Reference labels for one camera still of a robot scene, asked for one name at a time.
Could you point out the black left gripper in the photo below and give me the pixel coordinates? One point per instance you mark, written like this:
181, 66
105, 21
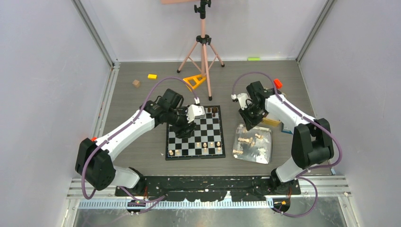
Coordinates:
181, 131

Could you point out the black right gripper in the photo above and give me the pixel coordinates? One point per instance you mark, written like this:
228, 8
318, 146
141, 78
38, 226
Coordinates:
249, 123

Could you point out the yellow tin box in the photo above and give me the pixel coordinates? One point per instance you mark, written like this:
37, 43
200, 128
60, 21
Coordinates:
271, 120

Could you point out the silver metal tray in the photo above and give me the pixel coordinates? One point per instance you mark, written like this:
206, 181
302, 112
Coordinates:
259, 151

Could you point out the black white chess board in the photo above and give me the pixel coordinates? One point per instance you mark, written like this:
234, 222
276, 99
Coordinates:
207, 140

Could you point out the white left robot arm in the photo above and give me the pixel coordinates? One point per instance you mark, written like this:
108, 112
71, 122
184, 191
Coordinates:
96, 156

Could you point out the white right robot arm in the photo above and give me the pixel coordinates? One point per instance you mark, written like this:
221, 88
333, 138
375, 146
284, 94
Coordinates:
311, 142

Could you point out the light piece on tray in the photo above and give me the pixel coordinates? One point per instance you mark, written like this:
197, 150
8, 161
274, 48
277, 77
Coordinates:
245, 140

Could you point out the blue lego brick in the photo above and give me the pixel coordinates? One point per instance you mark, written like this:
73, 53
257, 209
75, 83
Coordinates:
286, 129

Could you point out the red block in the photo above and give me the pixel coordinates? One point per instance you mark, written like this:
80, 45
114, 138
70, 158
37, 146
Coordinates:
278, 84

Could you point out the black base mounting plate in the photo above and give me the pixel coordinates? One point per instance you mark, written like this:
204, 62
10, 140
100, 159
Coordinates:
209, 188

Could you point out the small brown wooden cube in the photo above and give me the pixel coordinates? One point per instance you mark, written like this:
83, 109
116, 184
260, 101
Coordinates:
136, 83

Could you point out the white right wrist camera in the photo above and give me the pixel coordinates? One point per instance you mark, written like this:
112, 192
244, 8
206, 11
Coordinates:
241, 99

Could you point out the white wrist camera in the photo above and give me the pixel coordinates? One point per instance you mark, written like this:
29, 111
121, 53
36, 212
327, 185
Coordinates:
241, 99
195, 111

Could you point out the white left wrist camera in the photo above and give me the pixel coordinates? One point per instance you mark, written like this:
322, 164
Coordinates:
195, 111

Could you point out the yellow triangular frame block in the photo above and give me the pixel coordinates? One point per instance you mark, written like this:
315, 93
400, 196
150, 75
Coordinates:
193, 82

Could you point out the pink camera tripod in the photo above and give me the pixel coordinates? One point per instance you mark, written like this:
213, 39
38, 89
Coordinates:
203, 40

